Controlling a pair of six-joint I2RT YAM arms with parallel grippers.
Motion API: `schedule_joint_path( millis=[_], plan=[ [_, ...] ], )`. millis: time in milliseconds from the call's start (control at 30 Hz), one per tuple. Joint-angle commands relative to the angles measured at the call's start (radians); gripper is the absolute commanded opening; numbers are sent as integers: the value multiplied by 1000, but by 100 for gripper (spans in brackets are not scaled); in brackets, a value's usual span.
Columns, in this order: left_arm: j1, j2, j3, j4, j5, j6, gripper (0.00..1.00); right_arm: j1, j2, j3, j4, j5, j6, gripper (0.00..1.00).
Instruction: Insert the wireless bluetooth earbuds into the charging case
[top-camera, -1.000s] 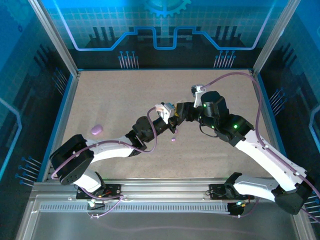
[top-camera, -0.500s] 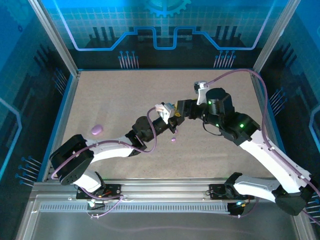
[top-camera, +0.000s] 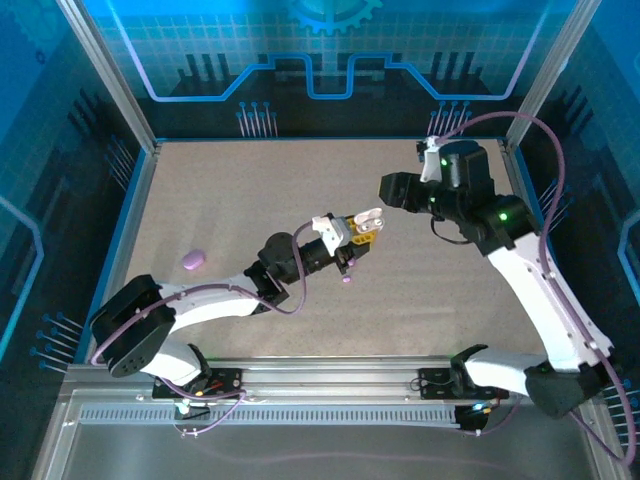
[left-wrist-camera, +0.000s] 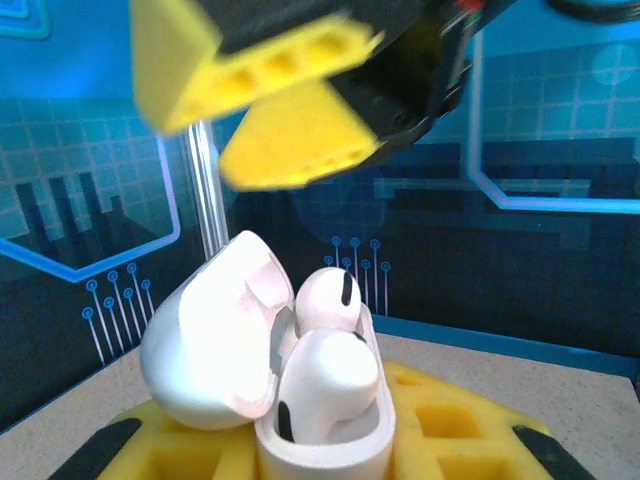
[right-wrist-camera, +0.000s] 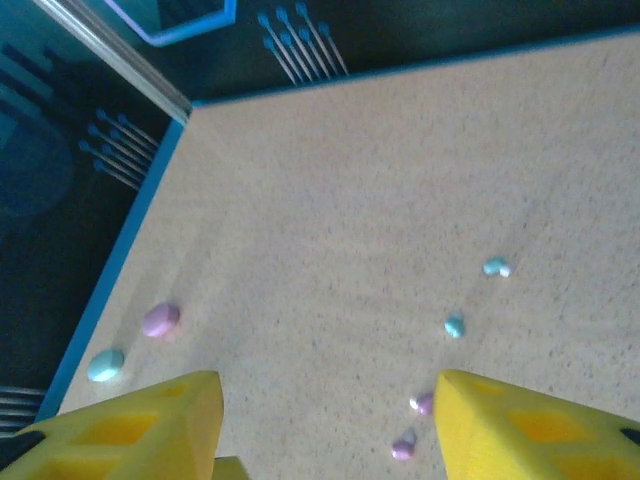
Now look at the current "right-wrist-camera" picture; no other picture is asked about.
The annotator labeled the yellow small piece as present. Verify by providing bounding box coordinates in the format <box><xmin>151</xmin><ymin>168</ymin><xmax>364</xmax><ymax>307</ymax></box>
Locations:
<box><xmin>443</xmin><ymin>310</ymin><xmax>466</xmax><ymax>340</ymax></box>

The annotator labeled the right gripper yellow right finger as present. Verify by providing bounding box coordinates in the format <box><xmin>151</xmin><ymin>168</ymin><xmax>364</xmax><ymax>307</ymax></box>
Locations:
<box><xmin>432</xmin><ymin>368</ymin><xmax>640</xmax><ymax>480</ymax></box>

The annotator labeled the blue table edge strip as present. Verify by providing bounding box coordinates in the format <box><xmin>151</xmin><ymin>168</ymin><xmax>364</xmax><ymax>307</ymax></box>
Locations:
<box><xmin>189</xmin><ymin>22</ymin><xmax>640</xmax><ymax>110</ymax></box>
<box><xmin>34</xmin><ymin>102</ymin><xmax>194</xmax><ymax>424</ymax></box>

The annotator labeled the aluminium frame post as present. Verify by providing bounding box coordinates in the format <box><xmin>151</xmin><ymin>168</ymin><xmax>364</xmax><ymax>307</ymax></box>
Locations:
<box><xmin>29</xmin><ymin>0</ymin><xmax>194</xmax><ymax>124</ymax></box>

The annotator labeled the pink earbud charging case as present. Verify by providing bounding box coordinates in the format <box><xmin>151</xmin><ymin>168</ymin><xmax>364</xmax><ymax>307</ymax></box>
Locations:
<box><xmin>141</xmin><ymin>301</ymin><xmax>182</xmax><ymax>339</ymax></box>

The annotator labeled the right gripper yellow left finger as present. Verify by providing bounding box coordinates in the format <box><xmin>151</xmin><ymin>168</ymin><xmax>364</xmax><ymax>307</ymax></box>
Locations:
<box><xmin>0</xmin><ymin>369</ymin><xmax>225</xmax><ymax>480</ymax></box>

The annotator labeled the light blue earbud charging case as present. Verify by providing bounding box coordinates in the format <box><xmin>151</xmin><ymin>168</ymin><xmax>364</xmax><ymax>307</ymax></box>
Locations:
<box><xmin>87</xmin><ymin>348</ymin><xmax>125</xmax><ymax>384</ymax></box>

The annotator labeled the pink wireless earbud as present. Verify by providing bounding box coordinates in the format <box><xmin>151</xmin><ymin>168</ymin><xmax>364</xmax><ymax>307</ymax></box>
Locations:
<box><xmin>408</xmin><ymin>391</ymin><xmax>435</xmax><ymax>416</ymax></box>
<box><xmin>390</xmin><ymin>427</ymin><xmax>419</xmax><ymax>461</ymax></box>

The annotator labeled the light blue wireless earbud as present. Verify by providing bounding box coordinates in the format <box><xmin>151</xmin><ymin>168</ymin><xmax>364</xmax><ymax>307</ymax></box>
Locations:
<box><xmin>482</xmin><ymin>255</ymin><xmax>512</xmax><ymax>279</ymax></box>

